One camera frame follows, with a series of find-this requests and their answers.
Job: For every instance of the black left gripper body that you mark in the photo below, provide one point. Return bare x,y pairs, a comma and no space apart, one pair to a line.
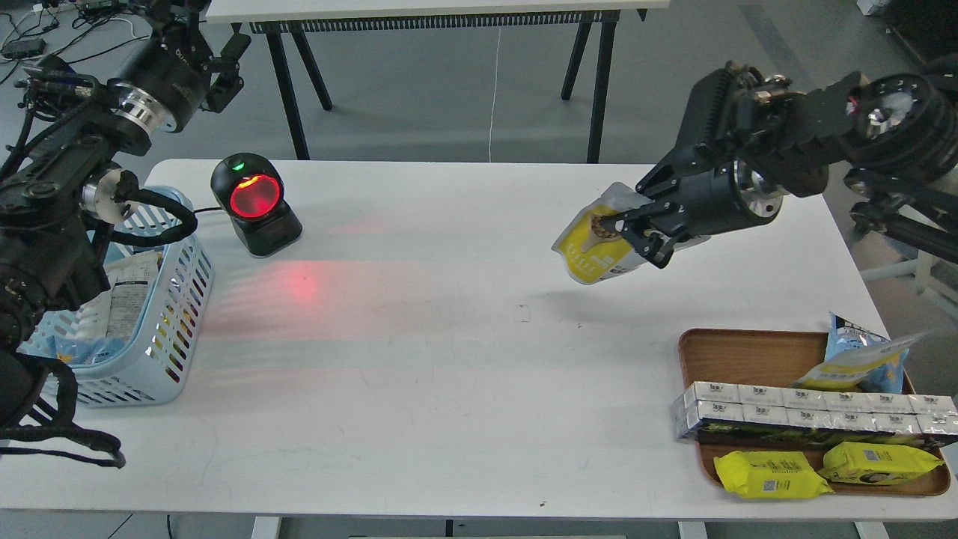
164,82

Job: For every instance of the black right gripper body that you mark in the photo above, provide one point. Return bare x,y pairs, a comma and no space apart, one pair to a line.
724,197

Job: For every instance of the black barcode scanner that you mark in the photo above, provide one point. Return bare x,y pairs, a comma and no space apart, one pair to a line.
249,189

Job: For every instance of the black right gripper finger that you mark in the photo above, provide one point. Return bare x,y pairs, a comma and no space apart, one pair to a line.
604,228
655,246

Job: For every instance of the white stand frame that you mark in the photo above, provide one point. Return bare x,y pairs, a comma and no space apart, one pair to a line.
929,277

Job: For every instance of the blue and yellow snack bag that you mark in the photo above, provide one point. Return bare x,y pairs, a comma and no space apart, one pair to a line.
856,357

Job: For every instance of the yellow snack pack right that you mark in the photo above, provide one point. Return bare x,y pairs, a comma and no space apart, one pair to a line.
882,465

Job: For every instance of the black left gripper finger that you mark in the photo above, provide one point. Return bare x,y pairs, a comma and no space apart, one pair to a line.
223,70
176,23

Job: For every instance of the silver boxed snack multipack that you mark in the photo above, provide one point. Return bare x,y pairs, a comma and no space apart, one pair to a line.
762,416

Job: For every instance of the white snack bag in basket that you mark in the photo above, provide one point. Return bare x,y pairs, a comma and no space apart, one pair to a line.
115,313

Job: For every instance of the yellow snack pack left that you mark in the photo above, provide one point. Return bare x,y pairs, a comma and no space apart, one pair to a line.
770,475

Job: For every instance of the black legged background table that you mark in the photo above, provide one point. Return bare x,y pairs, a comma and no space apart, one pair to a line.
275,19

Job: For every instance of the brown wooden tray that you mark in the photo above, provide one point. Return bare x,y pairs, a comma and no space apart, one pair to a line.
774,358

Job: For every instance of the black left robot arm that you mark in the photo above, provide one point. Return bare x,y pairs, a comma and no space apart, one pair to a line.
64,199

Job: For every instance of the yellow snack pack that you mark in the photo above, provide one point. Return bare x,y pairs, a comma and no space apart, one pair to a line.
882,465
770,475

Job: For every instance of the blue snack bag in basket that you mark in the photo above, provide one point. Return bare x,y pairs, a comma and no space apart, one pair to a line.
81,353

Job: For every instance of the yellow nut snack pouch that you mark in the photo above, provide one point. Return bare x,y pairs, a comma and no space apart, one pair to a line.
590,262

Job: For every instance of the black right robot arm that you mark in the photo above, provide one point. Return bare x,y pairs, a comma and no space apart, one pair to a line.
748,140

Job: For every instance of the light blue plastic basket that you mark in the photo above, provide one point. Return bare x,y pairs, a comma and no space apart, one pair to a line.
153,366

